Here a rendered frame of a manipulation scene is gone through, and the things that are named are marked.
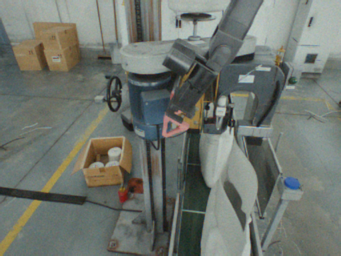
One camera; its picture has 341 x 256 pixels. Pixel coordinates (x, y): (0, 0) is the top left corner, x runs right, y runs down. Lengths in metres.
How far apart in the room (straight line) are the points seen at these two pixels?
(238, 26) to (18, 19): 6.07
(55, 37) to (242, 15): 4.59
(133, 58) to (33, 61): 4.69
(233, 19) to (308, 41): 4.24
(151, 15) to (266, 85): 0.51
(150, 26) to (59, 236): 1.63
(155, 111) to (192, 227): 0.92
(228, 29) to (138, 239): 1.60
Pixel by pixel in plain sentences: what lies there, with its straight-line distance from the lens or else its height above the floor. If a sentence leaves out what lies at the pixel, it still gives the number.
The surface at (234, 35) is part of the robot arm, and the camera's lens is 0.50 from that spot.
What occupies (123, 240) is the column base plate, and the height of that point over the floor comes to 0.02.
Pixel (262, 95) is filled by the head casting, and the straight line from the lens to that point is 0.96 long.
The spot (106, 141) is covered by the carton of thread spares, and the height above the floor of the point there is 0.20.
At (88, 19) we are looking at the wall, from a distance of 5.50.
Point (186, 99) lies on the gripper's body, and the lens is 0.55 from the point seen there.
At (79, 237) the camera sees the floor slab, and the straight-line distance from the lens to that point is 1.97.
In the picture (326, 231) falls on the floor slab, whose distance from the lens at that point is 2.21.
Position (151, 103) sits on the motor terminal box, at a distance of 0.68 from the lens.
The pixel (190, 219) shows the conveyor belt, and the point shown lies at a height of 0.38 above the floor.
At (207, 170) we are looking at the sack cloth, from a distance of 1.56.
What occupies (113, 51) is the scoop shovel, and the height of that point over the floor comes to 0.26.
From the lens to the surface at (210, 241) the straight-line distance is 0.95.
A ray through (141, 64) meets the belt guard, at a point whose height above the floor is 1.40.
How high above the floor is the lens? 1.62
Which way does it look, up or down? 35 degrees down
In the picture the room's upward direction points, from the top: straight up
